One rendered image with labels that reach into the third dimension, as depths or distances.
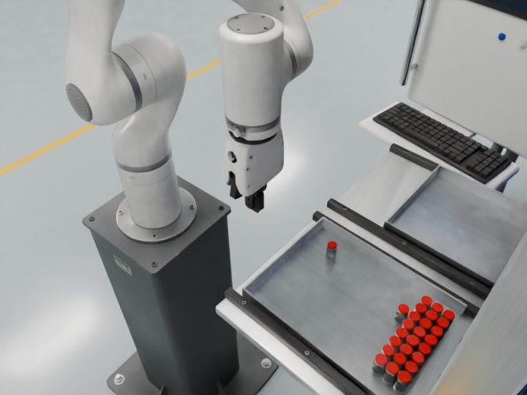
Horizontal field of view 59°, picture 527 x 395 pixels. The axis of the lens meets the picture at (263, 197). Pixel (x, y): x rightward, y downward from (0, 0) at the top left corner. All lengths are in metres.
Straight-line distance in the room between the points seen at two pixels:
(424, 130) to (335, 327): 0.78
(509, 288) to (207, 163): 2.28
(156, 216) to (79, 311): 1.09
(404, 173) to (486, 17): 0.49
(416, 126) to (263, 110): 0.93
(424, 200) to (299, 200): 1.27
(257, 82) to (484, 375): 0.42
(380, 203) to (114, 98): 0.65
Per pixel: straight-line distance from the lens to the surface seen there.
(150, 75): 0.89
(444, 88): 1.60
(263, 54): 0.61
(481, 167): 1.43
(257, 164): 0.72
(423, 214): 1.16
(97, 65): 0.84
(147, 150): 0.96
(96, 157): 2.79
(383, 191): 1.19
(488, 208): 1.23
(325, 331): 0.92
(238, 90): 0.64
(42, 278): 2.28
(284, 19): 0.70
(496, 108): 1.53
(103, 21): 0.84
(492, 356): 0.51
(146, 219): 1.09
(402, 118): 1.54
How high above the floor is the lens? 1.68
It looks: 44 degrees down
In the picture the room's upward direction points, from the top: straight up
